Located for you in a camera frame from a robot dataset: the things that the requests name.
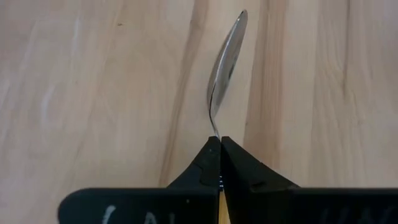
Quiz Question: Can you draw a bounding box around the metal spoon orange handle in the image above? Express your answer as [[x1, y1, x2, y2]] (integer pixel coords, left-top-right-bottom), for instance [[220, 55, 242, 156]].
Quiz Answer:
[[206, 9, 249, 224]]

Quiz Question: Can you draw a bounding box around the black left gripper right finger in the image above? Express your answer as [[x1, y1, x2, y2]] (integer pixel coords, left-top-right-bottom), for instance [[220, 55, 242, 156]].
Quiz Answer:
[[221, 135, 398, 224]]

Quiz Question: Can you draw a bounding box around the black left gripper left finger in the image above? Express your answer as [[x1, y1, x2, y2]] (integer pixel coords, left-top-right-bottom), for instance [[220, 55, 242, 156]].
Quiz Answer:
[[57, 135, 223, 224]]

